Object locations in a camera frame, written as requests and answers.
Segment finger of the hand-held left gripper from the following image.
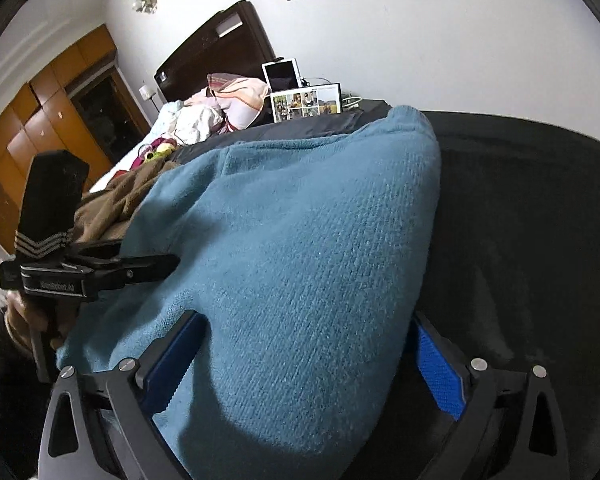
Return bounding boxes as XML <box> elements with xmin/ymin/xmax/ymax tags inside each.
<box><xmin>70</xmin><ymin>240</ymin><xmax>127</xmax><ymax>261</ymax></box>
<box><xmin>94</xmin><ymin>254</ymin><xmax>181</xmax><ymax>294</ymax></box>

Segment wooden wardrobe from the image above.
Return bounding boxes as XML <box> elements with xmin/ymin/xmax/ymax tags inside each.
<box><xmin>0</xmin><ymin>22</ymin><xmax>151</xmax><ymax>253</ymax></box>

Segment person's left hand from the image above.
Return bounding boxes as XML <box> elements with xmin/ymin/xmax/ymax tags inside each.
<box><xmin>5</xmin><ymin>292</ymin><xmax>78</xmax><ymax>356</ymax></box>

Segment photo frame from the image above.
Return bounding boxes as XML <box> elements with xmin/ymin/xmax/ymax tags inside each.
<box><xmin>270</xmin><ymin>82</ymin><xmax>343</xmax><ymax>123</ymax></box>

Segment bed with white bedding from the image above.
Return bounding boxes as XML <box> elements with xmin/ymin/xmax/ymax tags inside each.
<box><xmin>87</xmin><ymin>100</ymin><xmax>191</xmax><ymax>193</ymax></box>

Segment teal knit sweater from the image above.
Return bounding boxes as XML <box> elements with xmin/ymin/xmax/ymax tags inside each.
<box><xmin>55</xmin><ymin>105</ymin><xmax>442</xmax><ymax>480</ymax></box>

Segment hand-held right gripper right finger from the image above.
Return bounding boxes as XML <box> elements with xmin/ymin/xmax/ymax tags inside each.
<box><xmin>410</xmin><ymin>310</ymin><xmax>568</xmax><ymax>480</ymax></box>

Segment dark wooden headboard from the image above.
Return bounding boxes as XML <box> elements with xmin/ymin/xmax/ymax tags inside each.
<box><xmin>153</xmin><ymin>0</ymin><xmax>278</xmax><ymax>103</ymax></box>

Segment dark nightstand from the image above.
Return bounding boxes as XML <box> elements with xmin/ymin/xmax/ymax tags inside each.
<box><xmin>342</xmin><ymin>99</ymin><xmax>393</xmax><ymax>113</ymax></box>

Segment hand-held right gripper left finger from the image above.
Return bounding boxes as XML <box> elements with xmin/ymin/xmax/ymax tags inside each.
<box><xmin>37</xmin><ymin>310</ymin><xmax>208</xmax><ymax>480</ymax></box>

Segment brown fleece garment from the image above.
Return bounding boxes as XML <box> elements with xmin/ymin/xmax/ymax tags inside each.
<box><xmin>72</xmin><ymin>157</ymin><xmax>181</xmax><ymax>241</ymax></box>

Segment pink pillow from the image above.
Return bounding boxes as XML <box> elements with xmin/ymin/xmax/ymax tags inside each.
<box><xmin>207</xmin><ymin>72</ymin><xmax>273</xmax><ymax>131</ymax></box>

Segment colourful plush toy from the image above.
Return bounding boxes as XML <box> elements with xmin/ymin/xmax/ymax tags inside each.
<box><xmin>137</xmin><ymin>137</ymin><xmax>178</xmax><ymax>163</ymax></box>

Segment white tablet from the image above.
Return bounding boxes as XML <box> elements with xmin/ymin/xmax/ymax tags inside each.
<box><xmin>261</xmin><ymin>57</ymin><xmax>302</xmax><ymax>93</ymax></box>

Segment white crumpled garment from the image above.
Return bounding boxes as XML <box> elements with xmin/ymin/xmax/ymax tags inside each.
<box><xmin>172</xmin><ymin>105</ymin><xmax>226</xmax><ymax>145</ymax></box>

